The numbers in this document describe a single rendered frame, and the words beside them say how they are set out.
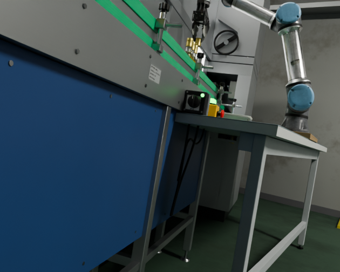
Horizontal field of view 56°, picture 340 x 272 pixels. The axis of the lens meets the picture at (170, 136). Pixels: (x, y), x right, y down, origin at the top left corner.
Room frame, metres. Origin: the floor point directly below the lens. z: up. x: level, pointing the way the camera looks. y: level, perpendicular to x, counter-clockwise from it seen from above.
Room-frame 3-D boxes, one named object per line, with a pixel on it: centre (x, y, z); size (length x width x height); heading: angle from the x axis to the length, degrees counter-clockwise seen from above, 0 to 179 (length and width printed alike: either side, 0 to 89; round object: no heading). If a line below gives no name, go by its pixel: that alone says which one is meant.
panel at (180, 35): (2.09, -0.02, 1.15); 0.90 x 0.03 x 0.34; 162
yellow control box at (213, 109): (1.45, -0.16, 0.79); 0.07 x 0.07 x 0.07; 72
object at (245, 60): (3.04, -0.51, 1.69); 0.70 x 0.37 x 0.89; 162
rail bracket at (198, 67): (1.29, -0.09, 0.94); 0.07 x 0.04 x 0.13; 72
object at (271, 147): (1.69, -0.66, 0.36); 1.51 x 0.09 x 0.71; 149
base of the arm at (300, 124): (1.70, -0.64, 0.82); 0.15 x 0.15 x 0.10
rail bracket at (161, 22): (0.86, 0.05, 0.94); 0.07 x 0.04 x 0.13; 72
